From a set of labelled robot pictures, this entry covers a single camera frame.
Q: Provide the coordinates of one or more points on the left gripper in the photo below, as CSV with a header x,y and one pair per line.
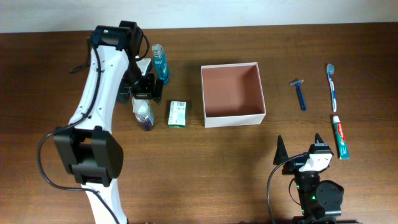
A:
x,y
147,91

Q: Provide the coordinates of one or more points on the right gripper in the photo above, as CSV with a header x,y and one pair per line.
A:
x,y
281,154

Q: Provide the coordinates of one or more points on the clear bottle purple liquid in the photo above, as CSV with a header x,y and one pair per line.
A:
x,y
144,113

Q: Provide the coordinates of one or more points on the blue mouthwash bottle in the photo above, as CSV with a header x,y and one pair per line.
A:
x,y
160,62

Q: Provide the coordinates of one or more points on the green white soap box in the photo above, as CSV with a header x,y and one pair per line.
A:
x,y
177,115

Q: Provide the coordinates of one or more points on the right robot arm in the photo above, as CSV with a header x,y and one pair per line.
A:
x,y
320,200

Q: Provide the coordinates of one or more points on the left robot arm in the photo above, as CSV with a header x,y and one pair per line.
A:
x,y
86,145

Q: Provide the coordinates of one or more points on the green red toothpaste tube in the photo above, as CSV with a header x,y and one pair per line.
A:
x,y
340,139

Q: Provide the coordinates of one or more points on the blue disposable razor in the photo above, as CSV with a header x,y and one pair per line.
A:
x,y
297,84

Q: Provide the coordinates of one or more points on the blue white toothbrush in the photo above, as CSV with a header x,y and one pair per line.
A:
x,y
330,71

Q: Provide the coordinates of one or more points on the white open cardboard box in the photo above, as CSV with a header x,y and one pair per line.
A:
x,y
232,95

